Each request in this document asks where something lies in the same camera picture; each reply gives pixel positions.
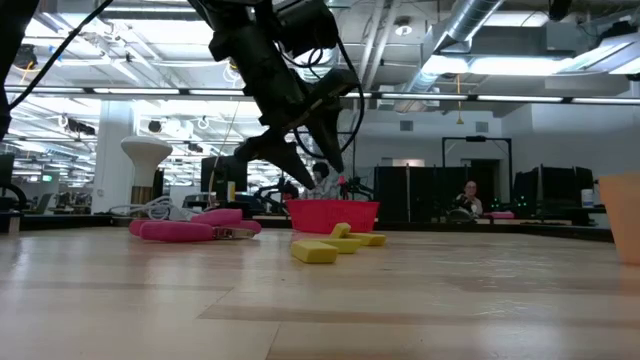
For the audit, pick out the black ceiling camera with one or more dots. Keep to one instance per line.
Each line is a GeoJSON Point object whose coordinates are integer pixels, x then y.
{"type": "Point", "coordinates": [25, 59]}

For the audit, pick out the yellow eraser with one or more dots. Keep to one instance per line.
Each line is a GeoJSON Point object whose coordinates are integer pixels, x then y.
{"type": "Point", "coordinates": [345, 245]}
{"type": "Point", "coordinates": [314, 252]}
{"type": "Point", "coordinates": [371, 239]}

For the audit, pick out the black overhead gantry frame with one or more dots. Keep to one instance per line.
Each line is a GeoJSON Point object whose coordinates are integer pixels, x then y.
{"type": "Point", "coordinates": [476, 138]}

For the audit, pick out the white pillar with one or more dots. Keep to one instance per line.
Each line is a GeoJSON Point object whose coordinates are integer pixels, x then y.
{"type": "Point", "coordinates": [112, 150]}

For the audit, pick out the round ceiling detector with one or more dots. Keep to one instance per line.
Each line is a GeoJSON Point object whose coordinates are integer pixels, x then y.
{"type": "Point", "coordinates": [402, 26]}

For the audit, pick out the white mushroom table lamp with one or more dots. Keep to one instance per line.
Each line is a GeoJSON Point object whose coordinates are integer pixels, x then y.
{"type": "Point", "coordinates": [146, 152]}

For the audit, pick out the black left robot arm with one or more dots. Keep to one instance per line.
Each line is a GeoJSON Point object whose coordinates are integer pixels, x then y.
{"type": "Point", "coordinates": [12, 25]}

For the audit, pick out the long ceiling light strip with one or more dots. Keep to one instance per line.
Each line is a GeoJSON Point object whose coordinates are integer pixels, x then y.
{"type": "Point", "coordinates": [135, 91]}

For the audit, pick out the silver ventilation duct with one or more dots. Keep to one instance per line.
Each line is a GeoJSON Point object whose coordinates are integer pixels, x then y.
{"type": "Point", "coordinates": [467, 17]}

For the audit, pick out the black room partition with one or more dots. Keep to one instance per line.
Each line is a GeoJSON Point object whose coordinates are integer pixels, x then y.
{"type": "Point", "coordinates": [425, 195]}

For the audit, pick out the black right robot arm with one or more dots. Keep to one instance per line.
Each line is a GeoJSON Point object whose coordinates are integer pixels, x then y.
{"type": "Point", "coordinates": [559, 9]}

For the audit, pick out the red plastic mesh basket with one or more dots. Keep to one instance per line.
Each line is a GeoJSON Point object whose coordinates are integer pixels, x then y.
{"type": "Point", "coordinates": [332, 216]}

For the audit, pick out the yellow clips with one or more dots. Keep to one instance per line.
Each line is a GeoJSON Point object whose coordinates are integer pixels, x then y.
{"type": "Point", "coordinates": [340, 230]}

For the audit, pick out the person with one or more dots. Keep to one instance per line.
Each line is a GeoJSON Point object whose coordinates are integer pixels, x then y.
{"type": "Point", "coordinates": [321, 172]}
{"type": "Point", "coordinates": [470, 192]}

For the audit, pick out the orange translucent plastic tray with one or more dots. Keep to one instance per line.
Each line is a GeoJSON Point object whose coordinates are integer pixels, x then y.
{"type": "Point", "coordinates": [622, 220]}

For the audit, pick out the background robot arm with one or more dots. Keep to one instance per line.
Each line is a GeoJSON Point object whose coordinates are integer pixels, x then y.
{"type": "Point", "coordinates": [280, 192]}
{"type": "Point", "coordinates": [355, 189]}

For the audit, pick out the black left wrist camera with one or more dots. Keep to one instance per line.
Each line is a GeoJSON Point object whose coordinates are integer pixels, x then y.
{"type": "Point", "coordinates": [307, 25]}

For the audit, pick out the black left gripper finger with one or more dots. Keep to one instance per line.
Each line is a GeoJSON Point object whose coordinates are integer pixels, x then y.
{"type": "Point", "coordinates": [275, 152]}
{"type": "Point", "coordinates": [327, 132]}

